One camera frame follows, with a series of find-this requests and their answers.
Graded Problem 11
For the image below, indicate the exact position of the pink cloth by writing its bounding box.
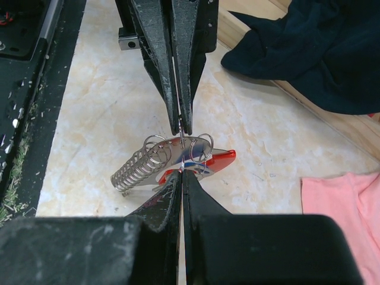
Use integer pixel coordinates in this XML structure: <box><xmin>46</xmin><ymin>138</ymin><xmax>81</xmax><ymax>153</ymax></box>
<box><xmin>301</xmin><ymin>172</ymin><xmax>379</xmax><ymax>284</ymax></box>

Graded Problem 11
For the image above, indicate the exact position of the dark navy vest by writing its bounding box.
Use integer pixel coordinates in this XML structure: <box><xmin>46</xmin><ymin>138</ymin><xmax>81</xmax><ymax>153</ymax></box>
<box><xmin>221</xmin><ymin>1</ymin><xmax>379</xmax><ymax>115</ymax></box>

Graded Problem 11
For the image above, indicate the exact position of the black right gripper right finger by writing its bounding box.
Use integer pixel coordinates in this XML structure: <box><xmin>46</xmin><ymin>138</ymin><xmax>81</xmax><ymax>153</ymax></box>
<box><xmin>182</xmin><ymin>171</ymin><xmax>364</xmax><ymax>284</ymax></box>

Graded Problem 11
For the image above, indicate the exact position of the blue key tag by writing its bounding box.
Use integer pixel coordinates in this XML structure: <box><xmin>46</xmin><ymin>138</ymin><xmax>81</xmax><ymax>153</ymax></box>
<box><xmin>180</xmin><ymin>145</ymin><xmax>212</xmax><ymax>175</ymax></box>

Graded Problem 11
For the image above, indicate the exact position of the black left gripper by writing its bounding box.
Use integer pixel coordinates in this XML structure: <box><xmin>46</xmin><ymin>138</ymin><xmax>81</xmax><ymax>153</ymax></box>
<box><xmin>116</xmin><ymin>1</ymin><xmax>219</xmax><ymax>134</ymax></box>

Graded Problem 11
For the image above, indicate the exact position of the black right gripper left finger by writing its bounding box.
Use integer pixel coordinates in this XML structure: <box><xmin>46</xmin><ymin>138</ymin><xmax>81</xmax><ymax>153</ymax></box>
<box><xmin>1</xmin><ymin>172</ymin><xmax>182</xmax><ymax>284</ymax></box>

